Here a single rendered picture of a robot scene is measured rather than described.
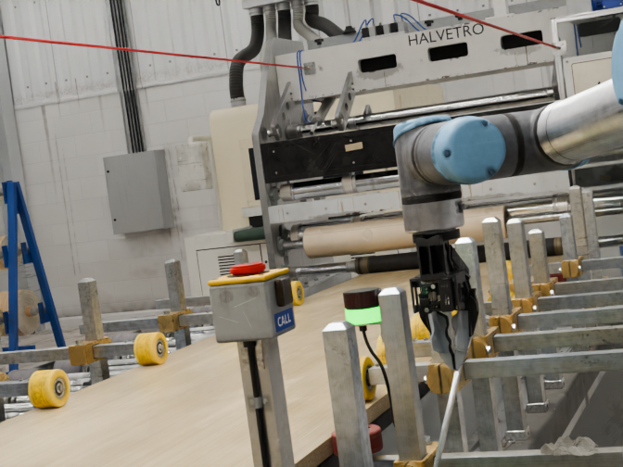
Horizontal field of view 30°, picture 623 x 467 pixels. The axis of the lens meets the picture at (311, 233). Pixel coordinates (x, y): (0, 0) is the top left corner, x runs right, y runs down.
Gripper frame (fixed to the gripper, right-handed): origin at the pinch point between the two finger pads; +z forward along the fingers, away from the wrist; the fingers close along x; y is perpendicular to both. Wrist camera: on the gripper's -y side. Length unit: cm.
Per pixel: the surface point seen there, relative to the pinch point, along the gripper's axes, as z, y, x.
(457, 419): 14.0, -20.6, -6.4
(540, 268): 0, -121, -7
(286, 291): -19, 54, -3
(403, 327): -6.3, 4.4, -6.1
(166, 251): 30, -890, -528
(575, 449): 14.3, 1.0, 16.6
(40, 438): 11, -8, -82
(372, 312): -9.0, 4.9, -10.6
